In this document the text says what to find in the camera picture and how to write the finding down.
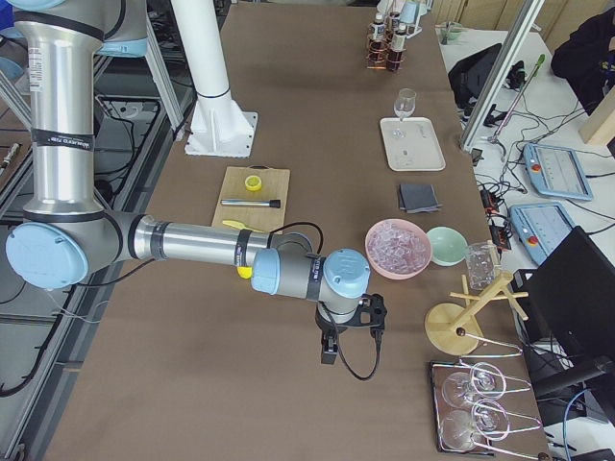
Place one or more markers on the pink bowl of ice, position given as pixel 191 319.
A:
pixel 397 249

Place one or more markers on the green handled grabber stick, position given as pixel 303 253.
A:
pixel 493 139

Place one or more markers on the black monitor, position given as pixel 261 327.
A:
pixel 573 290

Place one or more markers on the steel muddler black tip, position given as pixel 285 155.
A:
pixel 273 203

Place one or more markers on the bamboo cutting board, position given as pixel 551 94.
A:
pixel 274 186

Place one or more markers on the black glass tray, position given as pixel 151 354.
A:
pixel 438 372

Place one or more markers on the clear wine glass on tray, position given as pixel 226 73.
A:
pixel 404 107

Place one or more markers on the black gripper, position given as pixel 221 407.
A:
pixel 328 332

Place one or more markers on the cream rabbit serving tray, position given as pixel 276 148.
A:
pixel 411 145

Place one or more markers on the grey folded cloth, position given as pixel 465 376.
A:
pixel 416 198

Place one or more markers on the green empty bowl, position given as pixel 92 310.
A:
pixel 448 246

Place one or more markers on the clear glass jar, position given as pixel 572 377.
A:
pixel 482 264

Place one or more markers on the tea bottle white cap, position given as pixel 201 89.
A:
pixel 396 48

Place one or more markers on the blue teach pendant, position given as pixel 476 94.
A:
pixel 556 172
pixel 541 227

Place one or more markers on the upturned wine glass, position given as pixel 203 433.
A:
pixel 482 380
pixel 464 430

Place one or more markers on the half lemon slice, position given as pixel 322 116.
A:
pixel 253 183

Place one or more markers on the aluminium frame post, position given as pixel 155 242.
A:
pixel 514 40

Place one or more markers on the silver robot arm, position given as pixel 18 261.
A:
pixel 68 235

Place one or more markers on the tea bottle in basket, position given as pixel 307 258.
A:
pixel 392 21
pixel 375 36

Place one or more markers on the wooden cup tree stand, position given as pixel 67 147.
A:
pixel 454 329

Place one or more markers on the yellow lemon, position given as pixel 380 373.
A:
pixel 245 272

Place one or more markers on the yellow plastic knife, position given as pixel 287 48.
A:
pixel 238 225

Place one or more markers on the white mug rack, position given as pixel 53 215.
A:
pixel 409 12

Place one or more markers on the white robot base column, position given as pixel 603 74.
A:
pixel 219 127

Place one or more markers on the copper wire bottle basket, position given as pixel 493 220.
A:
pixel 380 64

